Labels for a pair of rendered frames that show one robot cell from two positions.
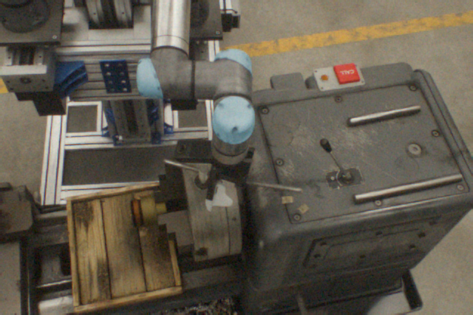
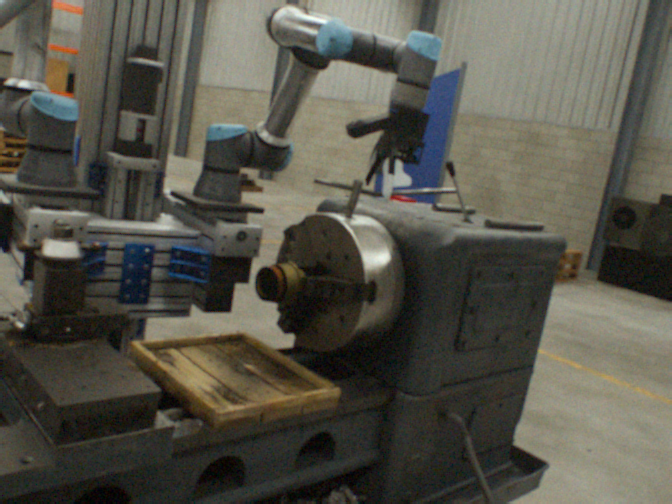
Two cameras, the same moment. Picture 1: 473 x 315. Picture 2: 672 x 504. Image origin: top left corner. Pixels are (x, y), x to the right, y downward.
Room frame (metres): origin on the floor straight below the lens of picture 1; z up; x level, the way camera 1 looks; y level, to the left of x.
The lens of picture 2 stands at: (-0.60, 0.72, 1.40)
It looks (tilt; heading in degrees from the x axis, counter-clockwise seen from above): 10 degrees down; 333
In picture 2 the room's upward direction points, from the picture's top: 10 degrees clockwise
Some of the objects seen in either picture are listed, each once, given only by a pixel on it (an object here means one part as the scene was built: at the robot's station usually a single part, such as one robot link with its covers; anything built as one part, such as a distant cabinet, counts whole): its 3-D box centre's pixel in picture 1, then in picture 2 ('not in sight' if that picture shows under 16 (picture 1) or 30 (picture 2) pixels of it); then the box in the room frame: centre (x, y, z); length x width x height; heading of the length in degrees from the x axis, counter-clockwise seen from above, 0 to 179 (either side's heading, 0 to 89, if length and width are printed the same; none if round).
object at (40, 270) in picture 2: not in sight; (60, 283); (0.56, 0.67, 1.07); 0.07 x 0.07 x 0.10; 17
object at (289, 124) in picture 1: (338, 174); (432, 283); (0.80, -0.30, 1.06); 0.59 x 0.48 x 0.39; 107
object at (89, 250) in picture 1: (122, 244); (231, 373); (0.59, 0.31, 0.89); 0.36 x 0.30 x 0.04; 17
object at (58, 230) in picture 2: not in sight; (62, 229); (0.56, 0.67, 1.17); 0.04 x 0.04 x 0.03
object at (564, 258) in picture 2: not in sight; (537, 260); (6.19, -5.98, 0.22); 1.25 x 0.86 x 0.44; 111
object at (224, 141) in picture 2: not in sight; (227, 145); (1.29, 0.20, 1.33); 0.13 x 0.12 x 0.14; 95
